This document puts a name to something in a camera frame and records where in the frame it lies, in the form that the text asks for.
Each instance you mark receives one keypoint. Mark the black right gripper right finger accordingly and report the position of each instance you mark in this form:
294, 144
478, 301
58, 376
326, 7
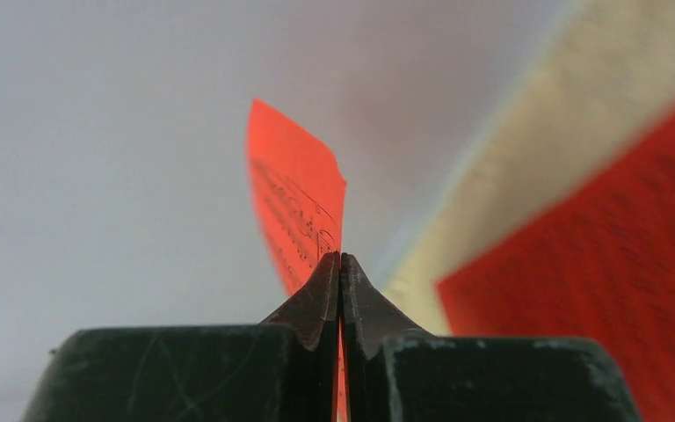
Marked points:
397, 371

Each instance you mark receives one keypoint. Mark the red sheet music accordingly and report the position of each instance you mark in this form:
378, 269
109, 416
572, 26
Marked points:
298, 197
600, 264

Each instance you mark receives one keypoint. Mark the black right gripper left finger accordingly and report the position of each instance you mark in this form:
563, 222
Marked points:
281, 369

